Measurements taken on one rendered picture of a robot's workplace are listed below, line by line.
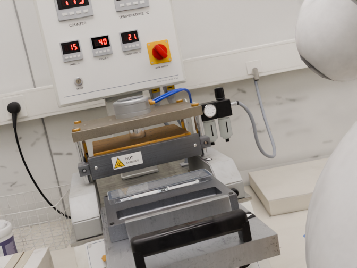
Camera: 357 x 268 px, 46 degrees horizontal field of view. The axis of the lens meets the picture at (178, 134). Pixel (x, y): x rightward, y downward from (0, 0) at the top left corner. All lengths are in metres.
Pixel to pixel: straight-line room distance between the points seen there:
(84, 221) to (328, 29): 0.52
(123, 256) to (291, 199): 0.69
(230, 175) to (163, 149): 0.15
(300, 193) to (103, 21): 0.69
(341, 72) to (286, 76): 0.99
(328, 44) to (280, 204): 0.78
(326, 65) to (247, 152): 1.02
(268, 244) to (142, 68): 0.63
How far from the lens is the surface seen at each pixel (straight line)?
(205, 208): 0.60
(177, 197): 0.69
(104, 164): 0.84
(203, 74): 1.36
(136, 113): 0.90
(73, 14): 1.06
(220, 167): 0.83
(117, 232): 0.63
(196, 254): 0.54
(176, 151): 0.86
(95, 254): 0.78
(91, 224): 0.78
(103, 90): 1.06
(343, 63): 0.46
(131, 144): 0.87
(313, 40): 0.46
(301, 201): 1.20
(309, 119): 1.50
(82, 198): 0.80
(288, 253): 0.99
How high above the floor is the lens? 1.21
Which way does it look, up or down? 10 degrees down
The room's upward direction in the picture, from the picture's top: 11 degrees counter-clockwise
